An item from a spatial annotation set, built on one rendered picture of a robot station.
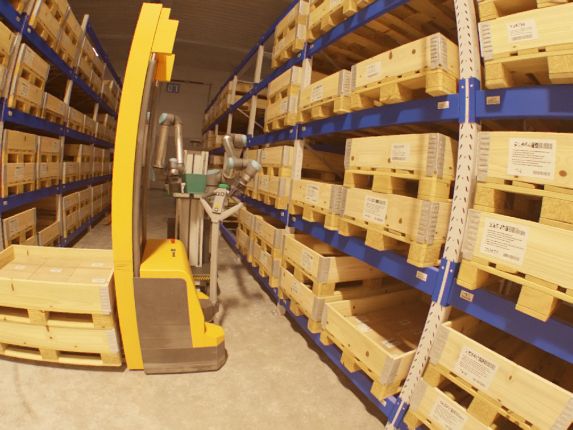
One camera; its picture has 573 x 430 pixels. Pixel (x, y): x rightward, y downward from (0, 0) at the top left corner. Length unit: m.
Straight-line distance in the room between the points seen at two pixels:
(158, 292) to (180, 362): 0.61
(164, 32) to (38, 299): 1.96
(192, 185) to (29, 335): 2.35
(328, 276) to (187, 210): 1.95
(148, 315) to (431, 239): 1.80
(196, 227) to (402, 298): 2.46
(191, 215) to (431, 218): 2.75
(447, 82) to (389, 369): 1.61
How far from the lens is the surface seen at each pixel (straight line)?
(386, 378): 1.81
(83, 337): 2.24
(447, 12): 2.55
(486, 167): 1.29
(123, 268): 1.97
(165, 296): 1.97
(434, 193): 1.46
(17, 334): 2.50
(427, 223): 1.45
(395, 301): 2.75
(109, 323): 2.12
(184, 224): 3.52
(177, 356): 2.24
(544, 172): 1.19
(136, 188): 1.84
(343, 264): 2.31
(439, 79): 1.55
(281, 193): 3.01
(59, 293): 2.12
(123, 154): 1.84
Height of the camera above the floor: 1.56
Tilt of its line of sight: 8 degrees down
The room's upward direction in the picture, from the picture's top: 6 degrees clockwise
